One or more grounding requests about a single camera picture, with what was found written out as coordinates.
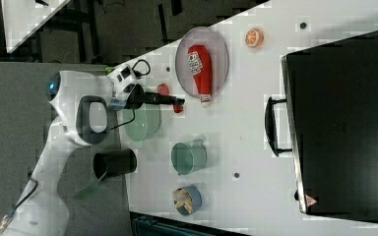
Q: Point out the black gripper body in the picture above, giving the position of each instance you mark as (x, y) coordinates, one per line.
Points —
(138, 97)

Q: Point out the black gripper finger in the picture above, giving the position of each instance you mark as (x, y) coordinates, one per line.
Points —
(171, 100)

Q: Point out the red plush ketchup bottle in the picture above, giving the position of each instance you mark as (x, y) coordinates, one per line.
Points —
(200, 64)

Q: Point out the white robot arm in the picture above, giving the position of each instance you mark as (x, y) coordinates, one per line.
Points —
(75, 96)

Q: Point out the grey round plate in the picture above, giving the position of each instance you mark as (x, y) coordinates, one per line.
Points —
(219, 58)

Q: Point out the red pepper toy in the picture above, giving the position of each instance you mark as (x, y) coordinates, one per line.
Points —
(163, 89)

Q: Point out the red strawberry toy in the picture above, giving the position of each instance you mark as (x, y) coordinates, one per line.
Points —
(177, 109)

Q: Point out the green oval colander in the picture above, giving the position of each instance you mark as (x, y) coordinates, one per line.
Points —
(145, 124)

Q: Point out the black pot with spatula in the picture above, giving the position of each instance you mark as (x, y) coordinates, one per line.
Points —
(114, 163)

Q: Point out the green slotted spatula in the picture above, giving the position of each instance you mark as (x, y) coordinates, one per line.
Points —
(91, 189)

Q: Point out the blue bowl with garlic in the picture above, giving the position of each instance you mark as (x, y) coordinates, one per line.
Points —
(187, 200)

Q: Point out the orange slice toy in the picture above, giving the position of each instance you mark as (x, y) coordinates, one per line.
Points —
(254, 38)

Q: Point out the silver toaster oven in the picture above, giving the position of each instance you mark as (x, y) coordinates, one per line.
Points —
(331, 98)

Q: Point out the blue metal table frame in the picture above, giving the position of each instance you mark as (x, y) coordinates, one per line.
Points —
(148, 225)

